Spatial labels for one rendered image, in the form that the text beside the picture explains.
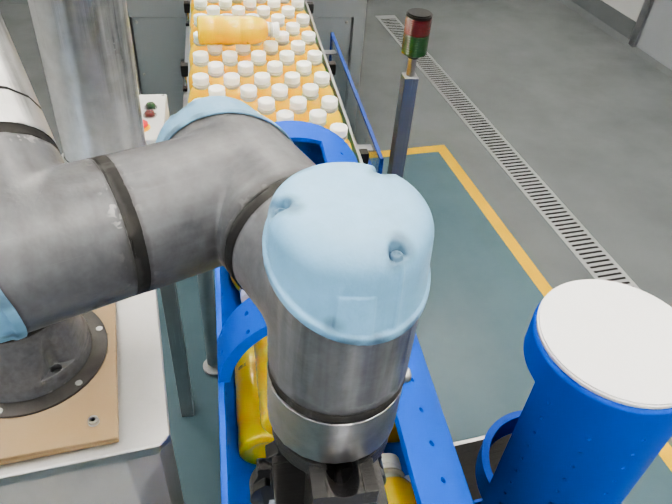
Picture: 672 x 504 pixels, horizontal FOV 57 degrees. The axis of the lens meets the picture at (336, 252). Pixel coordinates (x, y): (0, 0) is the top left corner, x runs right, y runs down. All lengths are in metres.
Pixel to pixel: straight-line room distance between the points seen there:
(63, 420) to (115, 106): 0.36
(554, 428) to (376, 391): 0.85
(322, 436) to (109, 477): 0.54
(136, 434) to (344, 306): 0.55
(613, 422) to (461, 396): 1.25
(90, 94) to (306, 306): 0.44
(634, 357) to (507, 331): 1.45
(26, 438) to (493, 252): 2.36
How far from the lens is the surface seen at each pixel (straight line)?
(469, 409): 2.27
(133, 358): 0.85
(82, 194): 0.31
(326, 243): 0.25
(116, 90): 0.66
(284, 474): 0.43
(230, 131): 0.35
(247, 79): 1.64
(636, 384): 1.09
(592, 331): 1.13
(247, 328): 0.80
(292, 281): 0.26
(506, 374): 2.40
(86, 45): 0.64
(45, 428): 0.80
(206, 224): 0.32
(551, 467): 1.22
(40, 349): 0.79
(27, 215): 0.31
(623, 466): 1.20
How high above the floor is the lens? 1.79
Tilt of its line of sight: 41 degrees down
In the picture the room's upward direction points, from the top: 5 degrees clockwise
